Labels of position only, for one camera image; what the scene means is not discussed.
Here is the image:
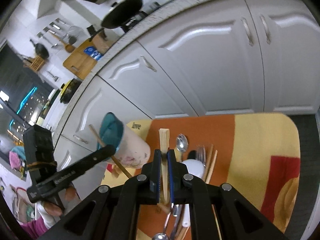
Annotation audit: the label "wooden cutting board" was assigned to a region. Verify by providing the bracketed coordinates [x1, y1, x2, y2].
[63, 38, 97, 80]

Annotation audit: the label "left hand white glove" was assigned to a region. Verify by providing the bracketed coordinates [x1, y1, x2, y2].
[37, 185, 81, 229]

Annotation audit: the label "yellow black pot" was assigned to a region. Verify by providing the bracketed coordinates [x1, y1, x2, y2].
[60, 79, 82, 104]

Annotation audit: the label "floral ceramic utensil cup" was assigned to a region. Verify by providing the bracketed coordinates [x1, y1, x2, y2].
[99, 112, 151, 169]

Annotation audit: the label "wooden chopstick pair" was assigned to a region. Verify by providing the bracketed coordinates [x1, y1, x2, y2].
[159, 128, 170, 205]

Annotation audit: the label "white ceramic soup spoon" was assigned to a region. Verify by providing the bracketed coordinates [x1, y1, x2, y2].
[182, 159, 205, 228]

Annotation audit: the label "black frying pan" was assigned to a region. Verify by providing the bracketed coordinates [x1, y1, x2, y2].
[100, 0, 143, 29]

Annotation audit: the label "wooden knife block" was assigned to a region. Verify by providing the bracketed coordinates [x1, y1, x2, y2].
[23, 56, 46, 73]

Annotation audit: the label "steel fork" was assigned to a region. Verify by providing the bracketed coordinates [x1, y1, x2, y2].
[196, 145, 206, 166]

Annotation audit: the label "white kitchen cabinets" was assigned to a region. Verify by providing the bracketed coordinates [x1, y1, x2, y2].
[54, 0, 319, 169]

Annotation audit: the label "small steel spoon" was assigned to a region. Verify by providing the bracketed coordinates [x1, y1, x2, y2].
[176, 134, 189, 161]

